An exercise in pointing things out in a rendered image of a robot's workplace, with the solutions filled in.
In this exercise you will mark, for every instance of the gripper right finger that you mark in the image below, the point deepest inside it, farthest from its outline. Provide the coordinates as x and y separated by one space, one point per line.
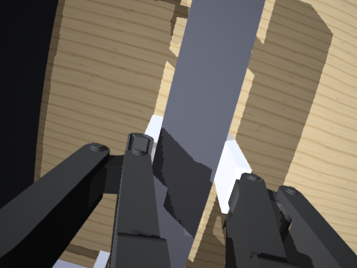
258 220

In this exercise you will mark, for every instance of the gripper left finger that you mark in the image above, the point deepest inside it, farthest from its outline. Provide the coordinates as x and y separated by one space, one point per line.
38 224

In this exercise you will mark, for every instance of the dark grey long rectangular bar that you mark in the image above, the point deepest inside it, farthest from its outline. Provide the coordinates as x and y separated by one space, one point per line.
212 62

